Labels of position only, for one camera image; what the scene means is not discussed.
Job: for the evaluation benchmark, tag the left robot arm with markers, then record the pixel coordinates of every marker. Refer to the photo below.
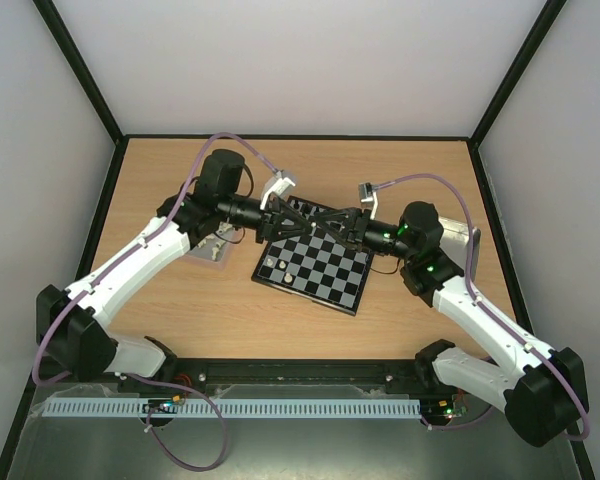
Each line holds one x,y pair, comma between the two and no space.
72,323

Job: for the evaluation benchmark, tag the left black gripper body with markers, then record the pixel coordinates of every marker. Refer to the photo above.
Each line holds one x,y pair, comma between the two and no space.
267,227

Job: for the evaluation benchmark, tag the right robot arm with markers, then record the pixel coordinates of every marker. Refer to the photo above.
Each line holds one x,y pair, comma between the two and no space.
431,275

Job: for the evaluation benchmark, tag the light blue cable duct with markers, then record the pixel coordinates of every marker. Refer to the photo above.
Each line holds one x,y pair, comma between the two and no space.
402,409

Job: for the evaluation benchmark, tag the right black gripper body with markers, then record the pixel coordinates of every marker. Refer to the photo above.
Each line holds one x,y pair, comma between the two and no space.
356,229

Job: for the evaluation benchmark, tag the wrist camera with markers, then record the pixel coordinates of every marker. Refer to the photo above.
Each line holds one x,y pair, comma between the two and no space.
280,184
368,198

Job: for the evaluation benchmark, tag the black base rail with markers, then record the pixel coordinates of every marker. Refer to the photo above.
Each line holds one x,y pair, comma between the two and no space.
300,372

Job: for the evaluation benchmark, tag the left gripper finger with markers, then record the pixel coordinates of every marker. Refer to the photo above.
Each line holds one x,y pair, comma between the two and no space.
285,231
285,216

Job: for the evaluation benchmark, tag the black white chessboard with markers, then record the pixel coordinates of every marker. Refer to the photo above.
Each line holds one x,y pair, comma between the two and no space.
323,271

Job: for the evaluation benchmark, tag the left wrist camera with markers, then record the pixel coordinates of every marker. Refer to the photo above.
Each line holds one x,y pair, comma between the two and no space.
280,184

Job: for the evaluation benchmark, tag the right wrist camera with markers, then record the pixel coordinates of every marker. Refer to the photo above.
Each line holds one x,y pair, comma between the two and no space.
368,198

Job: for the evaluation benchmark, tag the left metal tray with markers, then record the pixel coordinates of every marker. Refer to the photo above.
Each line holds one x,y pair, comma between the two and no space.
214,250

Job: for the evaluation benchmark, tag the black metal frame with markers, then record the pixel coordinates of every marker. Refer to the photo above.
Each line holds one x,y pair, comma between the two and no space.
57,27

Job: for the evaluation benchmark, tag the right metal tray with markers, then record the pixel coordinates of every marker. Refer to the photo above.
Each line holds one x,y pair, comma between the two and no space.
455,243

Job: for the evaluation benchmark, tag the metal tray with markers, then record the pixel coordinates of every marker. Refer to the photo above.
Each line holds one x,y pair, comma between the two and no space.
455,243
214,250

